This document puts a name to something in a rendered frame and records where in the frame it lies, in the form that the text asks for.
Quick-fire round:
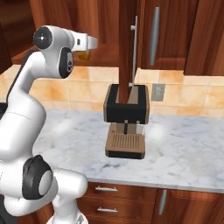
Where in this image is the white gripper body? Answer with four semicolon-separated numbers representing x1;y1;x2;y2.
86;34;99;51

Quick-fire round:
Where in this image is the open wooden cabinet door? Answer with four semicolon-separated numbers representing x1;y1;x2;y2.
118;0;138;105

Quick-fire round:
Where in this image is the closed wooden cabinet door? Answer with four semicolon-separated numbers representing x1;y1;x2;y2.
139;0;200;71

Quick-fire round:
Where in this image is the wooden base cabinet door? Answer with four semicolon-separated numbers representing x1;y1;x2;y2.
150;187;224;224

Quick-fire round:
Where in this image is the amber drink bottle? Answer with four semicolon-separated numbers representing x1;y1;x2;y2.
75;49;92;63

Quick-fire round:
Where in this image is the black and tan coffee machine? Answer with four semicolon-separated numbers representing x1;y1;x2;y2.
102;83;151;160

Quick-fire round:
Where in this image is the wooden drawer front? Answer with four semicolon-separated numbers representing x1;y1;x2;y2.
76;197;156;224
83;181;158;203

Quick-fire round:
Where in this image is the open wooden wall cabinet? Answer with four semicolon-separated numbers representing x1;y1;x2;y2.
0;0;121;68

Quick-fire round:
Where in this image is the long silver door handle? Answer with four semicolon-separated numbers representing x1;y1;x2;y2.
128;15;139;88

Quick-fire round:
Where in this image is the flat silver door handle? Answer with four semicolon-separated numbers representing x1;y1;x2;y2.
149;6;161;67

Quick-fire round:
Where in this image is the grey wall outlet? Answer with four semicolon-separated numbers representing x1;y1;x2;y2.
150;82;166;102

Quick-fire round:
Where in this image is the silver drawer handle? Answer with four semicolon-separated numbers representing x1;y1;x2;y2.
96;206;119;214
94;185;119;193

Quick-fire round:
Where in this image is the silver base cabinet handle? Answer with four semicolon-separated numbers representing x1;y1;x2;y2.
157;189;168;217

